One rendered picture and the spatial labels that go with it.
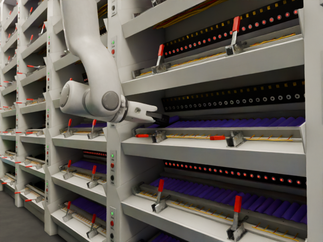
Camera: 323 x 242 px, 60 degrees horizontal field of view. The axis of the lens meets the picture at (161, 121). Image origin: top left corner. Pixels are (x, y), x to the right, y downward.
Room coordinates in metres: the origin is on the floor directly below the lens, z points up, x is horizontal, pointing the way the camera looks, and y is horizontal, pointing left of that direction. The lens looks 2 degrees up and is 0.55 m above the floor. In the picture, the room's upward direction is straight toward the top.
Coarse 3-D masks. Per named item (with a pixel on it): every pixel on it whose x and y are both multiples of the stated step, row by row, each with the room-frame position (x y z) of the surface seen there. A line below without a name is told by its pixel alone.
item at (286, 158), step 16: (176, 112) 0.98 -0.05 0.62; (192, 112) 0.92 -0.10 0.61; (208, 112) 0.87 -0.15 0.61; (224, 112) 0.82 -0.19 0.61; (240, 112) 0.78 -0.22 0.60; (128, 128) 0.96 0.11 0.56; (304, 128) 0.48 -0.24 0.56; (128, 144) 0.91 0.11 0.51; (144, 144) 0.84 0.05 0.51; (160, 144) 0.79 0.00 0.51; (176, 144) 0.75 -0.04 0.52; (192, 144) 0.71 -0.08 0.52; (208, 144) 0.67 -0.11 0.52; (224, 144) 0.64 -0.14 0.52; (256, 144) 0.59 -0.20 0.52; (272, 144) 0.56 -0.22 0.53; (288, 144) 0.54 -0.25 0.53; (304, 144) 0.48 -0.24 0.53; (176, 160) 0.75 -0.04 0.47; (192, 160) 0.71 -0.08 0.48; (208, 160) 0.66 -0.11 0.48; (224, 160) 0.63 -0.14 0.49; (240, 160) 0.59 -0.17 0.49; (256, 160) 0.56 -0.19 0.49; (272, 160) 0.53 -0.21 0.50; (288, 160) 0.51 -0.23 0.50; (304, 160) 0.49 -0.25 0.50; (304, 176) 0.50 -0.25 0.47
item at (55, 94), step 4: (84, 76) 1.55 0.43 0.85; (84, 80) 1.56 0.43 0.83; (88, 84) 1.53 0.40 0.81; (60, 88) 1.51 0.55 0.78; (52, 92) 1.49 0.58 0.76; (56, 92) 1.50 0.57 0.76; (60, 92) 1.50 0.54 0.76; (52, 96) 1.49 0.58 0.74; (56, 96) 1.50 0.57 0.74; (60, 96) 1.51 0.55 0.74; (52, 100) 1.48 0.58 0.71; (56, 100) 1.44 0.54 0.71; (56, 104) 1.46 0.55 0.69
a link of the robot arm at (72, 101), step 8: (64, 88) 0.70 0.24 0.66; (72, 88) 0.67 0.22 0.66; (80, 88) 0.69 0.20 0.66; (88, 88) 0.70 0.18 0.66; (64, 96) 0.69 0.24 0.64; (72, 96) 0.67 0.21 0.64; (80, 96) 0.68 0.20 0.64; (64, 104) 0.69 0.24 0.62; (72, 104) 0.67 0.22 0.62; (80, 104) 0.68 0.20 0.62; (64, 112) 0.70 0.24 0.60; (72, 112) 0.70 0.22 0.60; (80, 112) 0.70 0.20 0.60; (88, 112) 0.69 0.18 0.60; (104, 120) 0.76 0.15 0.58
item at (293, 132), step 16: (144, 128) 0.94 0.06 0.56; (160, 128) 0.87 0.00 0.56; (176, 128) 0.81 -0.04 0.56; (192, 128) 0.76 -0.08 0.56; (208, 128) 0.72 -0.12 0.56; (224, 128) 0.68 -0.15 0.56; (240, 128) 0.64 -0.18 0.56; (256, 128) 0.61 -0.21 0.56; (272, 128) 0.58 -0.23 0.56; (288, 128) 0.55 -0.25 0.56
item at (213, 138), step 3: (231, 132) 0.61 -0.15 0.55; (231, 135) 0.61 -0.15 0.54; (234, 135) 0.61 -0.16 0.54; (210, 138) 0.57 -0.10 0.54; (213, 138) 0.56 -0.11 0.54; (216, 138) 0.57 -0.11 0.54; (219, 138) 0.57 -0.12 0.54; (222, 138) 0.58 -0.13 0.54; (225, 138) 0.59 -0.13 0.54; (228, 138) 0.60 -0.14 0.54
